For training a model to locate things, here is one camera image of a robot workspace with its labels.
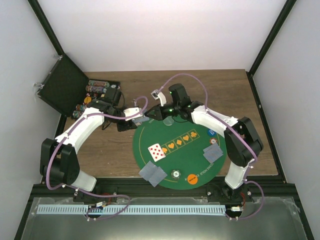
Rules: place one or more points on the round green poker mat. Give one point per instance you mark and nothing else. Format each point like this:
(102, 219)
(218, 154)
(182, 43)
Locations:
(183, 143)

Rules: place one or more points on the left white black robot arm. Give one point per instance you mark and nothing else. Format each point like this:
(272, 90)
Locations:
(59, 163)

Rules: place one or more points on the chip row bottom in case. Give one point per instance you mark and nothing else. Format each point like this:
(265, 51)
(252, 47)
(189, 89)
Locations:
(76, 114)

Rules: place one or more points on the chip row in case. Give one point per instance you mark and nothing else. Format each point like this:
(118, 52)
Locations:
(98, 83)
(81, 107)
(96, 89)
(76, 114)

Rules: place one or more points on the light blue slotted cable duct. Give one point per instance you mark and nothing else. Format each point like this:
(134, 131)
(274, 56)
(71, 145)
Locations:
(69, 209)

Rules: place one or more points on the chip row top in case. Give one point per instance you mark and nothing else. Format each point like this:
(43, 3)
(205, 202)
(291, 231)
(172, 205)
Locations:
(98, 83)

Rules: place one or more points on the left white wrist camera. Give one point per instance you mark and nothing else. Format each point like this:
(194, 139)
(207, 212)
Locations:
(133, 113)

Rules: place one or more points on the orange big blind button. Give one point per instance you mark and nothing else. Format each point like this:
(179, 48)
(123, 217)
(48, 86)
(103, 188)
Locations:
(192, 179)

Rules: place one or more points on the face-up red diamonds card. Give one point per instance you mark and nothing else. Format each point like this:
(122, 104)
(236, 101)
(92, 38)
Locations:
(156, 152)

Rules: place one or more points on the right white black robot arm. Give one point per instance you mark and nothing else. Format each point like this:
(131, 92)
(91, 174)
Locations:
(242, 141)

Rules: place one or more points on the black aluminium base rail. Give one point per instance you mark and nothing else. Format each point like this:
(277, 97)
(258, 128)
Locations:
(136, 187)

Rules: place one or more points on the clear dealer button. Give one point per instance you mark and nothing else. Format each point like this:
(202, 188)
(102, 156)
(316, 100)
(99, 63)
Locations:
(168, 121)

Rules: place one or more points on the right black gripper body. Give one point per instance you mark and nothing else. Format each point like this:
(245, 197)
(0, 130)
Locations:
(162, 115)

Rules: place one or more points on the blue small blind button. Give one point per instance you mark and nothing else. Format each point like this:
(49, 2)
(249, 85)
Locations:
(211, 132)

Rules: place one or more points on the orange button in case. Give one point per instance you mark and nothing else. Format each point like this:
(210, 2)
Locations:
(87, 100)

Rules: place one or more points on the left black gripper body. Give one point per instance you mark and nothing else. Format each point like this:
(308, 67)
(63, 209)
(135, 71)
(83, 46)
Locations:
(120, 127)

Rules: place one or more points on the black poker chip case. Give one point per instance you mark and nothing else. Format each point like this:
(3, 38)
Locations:
(65, 87)

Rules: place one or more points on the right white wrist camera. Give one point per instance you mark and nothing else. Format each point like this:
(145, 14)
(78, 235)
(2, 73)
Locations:
(159, 96)

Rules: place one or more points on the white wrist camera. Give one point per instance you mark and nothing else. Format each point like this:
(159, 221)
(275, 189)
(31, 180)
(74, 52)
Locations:
(133, 113)
(159, 96)

